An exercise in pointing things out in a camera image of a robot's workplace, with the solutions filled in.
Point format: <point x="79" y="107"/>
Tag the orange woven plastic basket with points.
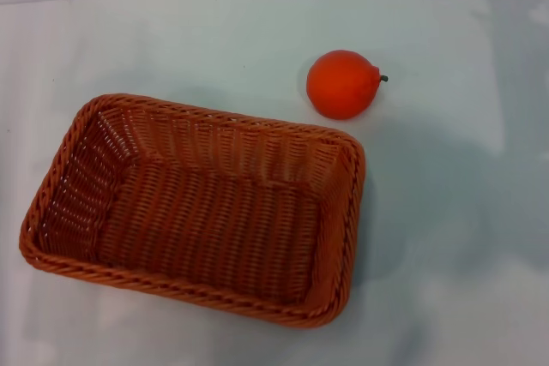
<point x="206" y="220"/>

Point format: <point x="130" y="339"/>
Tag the orange toy fruit with stem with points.
<point x="341" y="83"/>

